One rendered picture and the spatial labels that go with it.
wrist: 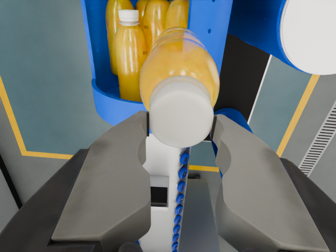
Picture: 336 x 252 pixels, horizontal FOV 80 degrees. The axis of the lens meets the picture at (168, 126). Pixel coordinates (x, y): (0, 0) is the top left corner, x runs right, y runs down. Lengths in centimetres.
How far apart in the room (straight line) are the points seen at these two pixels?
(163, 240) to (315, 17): 115
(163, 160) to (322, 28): 63
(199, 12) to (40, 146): 215
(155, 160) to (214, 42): 57
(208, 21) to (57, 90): 167
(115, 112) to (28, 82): 166
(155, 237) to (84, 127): 118
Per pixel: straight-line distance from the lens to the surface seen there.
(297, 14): 58
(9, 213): 293
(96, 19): 52
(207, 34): 36
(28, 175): 270
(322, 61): 64
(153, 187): 82
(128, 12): 44
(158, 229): 119
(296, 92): 194
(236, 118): 147
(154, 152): 80
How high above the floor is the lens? 155
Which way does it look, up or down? 59 degrees down
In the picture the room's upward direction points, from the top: 177 degrees counter-clockwise
